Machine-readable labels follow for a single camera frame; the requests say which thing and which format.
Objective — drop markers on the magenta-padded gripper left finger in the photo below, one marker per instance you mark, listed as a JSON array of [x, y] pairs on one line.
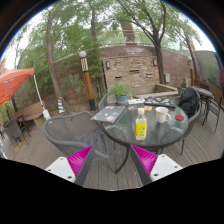
[[78, 160]]

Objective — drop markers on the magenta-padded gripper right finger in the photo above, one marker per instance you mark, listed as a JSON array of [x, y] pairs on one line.
[[146, 160]]

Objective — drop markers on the clear bottle with yellow label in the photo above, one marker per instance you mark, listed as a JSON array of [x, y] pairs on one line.
[[141, 128]]

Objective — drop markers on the white ceramic mug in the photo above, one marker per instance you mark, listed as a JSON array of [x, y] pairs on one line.
[[161, 115]]

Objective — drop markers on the small yellow card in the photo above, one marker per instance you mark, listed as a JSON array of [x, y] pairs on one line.
[[148, 108]]

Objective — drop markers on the flat round red coaster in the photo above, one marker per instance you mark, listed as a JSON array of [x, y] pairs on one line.
[[179, 117]]

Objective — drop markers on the small colourful sticker sheet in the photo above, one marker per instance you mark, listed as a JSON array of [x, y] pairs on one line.
[[133, 107]]

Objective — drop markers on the grey laptop with stickers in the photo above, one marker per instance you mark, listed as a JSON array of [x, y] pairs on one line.
[[108, 114]]

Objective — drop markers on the blue yellow striped cone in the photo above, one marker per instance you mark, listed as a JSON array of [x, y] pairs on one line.
[[61, 106]]

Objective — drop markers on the white sticker sheet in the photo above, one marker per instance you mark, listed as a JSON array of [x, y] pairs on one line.
[[136, 101]]

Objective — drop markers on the black laptop with stickers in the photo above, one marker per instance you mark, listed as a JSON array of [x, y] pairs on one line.
[[160, 101]]

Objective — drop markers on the dark patio chair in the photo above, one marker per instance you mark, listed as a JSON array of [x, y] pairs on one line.
[[15, 128]]

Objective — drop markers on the green plant in blue pot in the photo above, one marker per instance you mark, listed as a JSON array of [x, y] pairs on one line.
[[120, 93]]

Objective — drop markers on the black jacket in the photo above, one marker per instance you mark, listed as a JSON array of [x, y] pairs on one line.
[[189, 101]]

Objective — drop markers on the black metal chair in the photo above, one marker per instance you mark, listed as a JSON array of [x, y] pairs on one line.
[[213, 108]]

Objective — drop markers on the round dark patio table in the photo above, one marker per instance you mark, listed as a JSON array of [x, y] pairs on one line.
[[203, 91]]

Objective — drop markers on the tall dark-trunked tree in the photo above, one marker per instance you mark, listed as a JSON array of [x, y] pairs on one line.
[[160, 66]]

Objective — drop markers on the leaning grey-trunked tree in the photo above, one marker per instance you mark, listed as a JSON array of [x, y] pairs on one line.
[[51, 66]]

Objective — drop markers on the orange patio umbrella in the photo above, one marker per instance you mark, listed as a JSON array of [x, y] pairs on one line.
[[13, 83]]

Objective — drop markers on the wooden globe lamp post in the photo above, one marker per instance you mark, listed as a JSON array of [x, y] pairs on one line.
[[87, 83], [192, 75]]

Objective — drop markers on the grey wall box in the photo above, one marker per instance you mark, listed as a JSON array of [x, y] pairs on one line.
[[167, 78]]

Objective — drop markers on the black wall lantern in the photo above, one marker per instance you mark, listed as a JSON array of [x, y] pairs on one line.
[[107, 65], [155, 62]]

